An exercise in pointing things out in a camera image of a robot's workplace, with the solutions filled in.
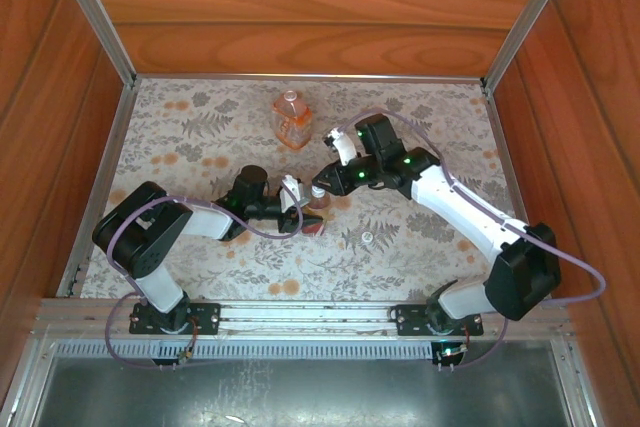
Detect large orange clear plastic bottle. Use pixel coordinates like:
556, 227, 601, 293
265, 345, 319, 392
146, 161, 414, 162
272, 90, 315, 151

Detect floral patterned tablecloth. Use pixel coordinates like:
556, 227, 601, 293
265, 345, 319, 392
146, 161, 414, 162
79, 77, 544, 301

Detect grey sheet metal tray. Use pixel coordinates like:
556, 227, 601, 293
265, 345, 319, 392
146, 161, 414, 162
29, 354, 576, 427

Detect small connector board green light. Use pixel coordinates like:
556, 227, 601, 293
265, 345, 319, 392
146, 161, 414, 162
434, 341, 471, 373

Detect long aluminium mounting rail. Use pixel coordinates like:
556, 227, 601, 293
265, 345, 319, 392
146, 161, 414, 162
32, 298, 571, 341

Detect aluminium table edge rail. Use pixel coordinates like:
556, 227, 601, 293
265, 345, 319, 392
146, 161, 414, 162
133, 72, 485, 84
55, 81, 139, 298
480, 80, 554, 301

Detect grey slotted cable duct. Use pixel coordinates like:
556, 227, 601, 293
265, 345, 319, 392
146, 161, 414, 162
52, 339, 559, 361

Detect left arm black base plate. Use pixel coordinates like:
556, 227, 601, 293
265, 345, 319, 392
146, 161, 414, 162
128, 302, 221, 336

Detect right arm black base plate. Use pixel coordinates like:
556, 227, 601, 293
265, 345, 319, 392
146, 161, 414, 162
394, 304, 485, 337

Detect aluminium frame post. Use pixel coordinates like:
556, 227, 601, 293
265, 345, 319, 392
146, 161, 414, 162
47, 0, 139, 88
480, 0, 584, 91

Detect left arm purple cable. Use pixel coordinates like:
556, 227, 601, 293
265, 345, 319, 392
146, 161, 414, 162
103, 176, 306, 371

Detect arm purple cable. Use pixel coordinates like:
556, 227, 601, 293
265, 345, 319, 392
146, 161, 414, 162
335, 109, 608, 371
103, 176, 306, 371

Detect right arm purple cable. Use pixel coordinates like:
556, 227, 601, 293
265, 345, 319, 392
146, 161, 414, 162
335, 109, 608, 371

